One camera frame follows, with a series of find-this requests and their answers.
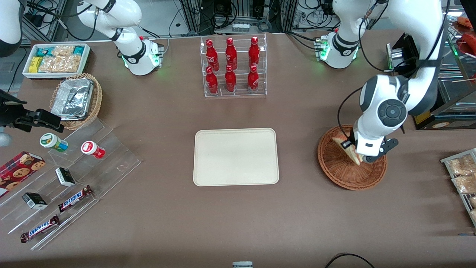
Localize large clear cracker bag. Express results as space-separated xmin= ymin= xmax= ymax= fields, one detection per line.
xmin=38 ymin=55 xmax=83 ymax=73

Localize clear acrylic bottle rack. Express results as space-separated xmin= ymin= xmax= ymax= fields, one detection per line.
xmin=200 ymin=33 xmax=267 ymax=98

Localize small clear cracker bag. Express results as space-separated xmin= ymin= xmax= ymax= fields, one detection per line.
xmin=52 ymin=45 xmax=75 ymax=57

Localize beige rectangular tray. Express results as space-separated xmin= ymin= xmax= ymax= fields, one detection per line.
xmin=193 ymin=128 xmax=280 ymax=186

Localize clear acrylic step display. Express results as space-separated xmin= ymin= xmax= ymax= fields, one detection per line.
xmin=0 ymin=118 xmax=142 ymax=251

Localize clear bag of pastries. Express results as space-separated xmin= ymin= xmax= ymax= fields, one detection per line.
xmin=452 ymin=174 xmax=476 ymax=194
xmin=447 ymin=154 xmax=476 ymax=175

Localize red cookie box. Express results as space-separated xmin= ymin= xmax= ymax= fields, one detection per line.
xmin=0 ymin=151 xmax=46 ymax=198

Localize metal wire rack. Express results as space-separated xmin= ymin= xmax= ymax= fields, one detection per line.
xmin=440 ymin=148 xmax=476 ymax=227

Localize red cola bottle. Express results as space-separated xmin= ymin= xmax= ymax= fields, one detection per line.
xmin=206 ymin=66 xmax=219 ymax=95
xmin=205 ymin=39 xmax=220 ymax=71
xmin=247 ymin=64 xmax=259 ymax=92
xmin=225 ymin=65 xmax=237 ymax=93
xmin=248 ymin=36 xmax=260 ymax=68
xmin=225 ymin=37 xmax=238 ymax=70

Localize light wicker basket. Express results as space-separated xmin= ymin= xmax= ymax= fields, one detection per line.
xmin=49 ymin=73 xmax=103 ymax=130

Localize silver foil container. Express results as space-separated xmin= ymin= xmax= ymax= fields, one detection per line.
xmin=51 ymin=78 xmax=94 ymax=121

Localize brown wicker basket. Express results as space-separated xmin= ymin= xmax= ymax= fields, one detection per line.
xmin=318 ymin=125 xmax=388 ymax=191

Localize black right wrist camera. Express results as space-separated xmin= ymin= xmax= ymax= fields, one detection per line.
xmin=0 ymin=89 xmax=27 ymax=128

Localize small black box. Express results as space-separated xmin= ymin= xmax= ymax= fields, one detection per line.
xmin=55 ymin=167 xmax=76 ymax=187
xmin=22 ymin=192 xmax=48 ymax=210

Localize black floor cable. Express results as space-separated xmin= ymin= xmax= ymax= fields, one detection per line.
xmin=325 ymin=253 xmax=376 ymax=268

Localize triangular sandwich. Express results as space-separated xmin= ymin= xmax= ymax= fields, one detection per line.
xmin=332 ymin=137 xmax=363 ymax=166

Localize red lid cup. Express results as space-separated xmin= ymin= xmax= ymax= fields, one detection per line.
xmin=81 ymin=141 xmax=106 ymax=159

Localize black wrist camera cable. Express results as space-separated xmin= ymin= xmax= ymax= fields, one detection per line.
xmin=337 ymin=87 xmax=363 ymax=141

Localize black food warmer cabinet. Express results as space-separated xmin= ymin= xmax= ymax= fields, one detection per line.
xmin=386 ymin=15 xmax=476 ymax=131

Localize white plastic snack bin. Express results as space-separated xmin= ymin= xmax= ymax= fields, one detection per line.
xmin=22 ymin=43 xmax=91 ymax=80

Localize Snickers bar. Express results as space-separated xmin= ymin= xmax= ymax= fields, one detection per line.
xmin=20 ymin=215 xmax=60 ymax=243
xmin=58 ymin=185 xmax=93 ymax=213

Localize green lid cup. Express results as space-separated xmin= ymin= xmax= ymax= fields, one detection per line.
xmin=40 ymin=133 xmax=69 ymax=152

